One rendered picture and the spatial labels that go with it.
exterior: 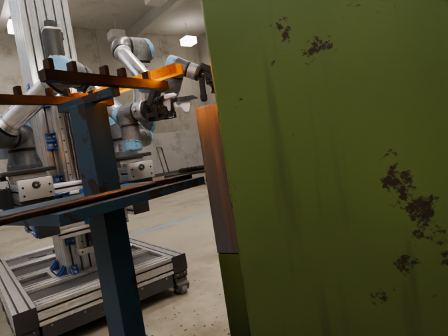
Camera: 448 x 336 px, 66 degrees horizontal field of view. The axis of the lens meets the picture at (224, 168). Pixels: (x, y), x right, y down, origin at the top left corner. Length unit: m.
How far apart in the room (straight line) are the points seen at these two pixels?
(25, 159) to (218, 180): 1.07
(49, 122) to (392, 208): 1.77
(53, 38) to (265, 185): 1.63
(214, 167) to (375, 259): 0.54
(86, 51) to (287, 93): 12.33
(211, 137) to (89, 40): 12.12
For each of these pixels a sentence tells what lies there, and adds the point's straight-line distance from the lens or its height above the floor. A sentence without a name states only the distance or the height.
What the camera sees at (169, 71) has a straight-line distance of 0.83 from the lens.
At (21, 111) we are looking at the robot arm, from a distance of 1.68.
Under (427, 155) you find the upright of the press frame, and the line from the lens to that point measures 0.64.
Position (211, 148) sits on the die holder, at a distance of 1.02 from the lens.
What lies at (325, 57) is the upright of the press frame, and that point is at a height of 0.92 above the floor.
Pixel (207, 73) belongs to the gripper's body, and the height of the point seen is 1.14.
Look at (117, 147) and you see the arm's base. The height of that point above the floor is 0.87.
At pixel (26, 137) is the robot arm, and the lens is 1.85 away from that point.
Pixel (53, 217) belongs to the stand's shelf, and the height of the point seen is 0.72.
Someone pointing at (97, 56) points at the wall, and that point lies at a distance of 12.95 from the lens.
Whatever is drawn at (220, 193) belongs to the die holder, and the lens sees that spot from 1.03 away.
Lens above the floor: 0.79
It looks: 4 degrees down
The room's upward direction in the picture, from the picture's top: 9 degrees counter-clockwise
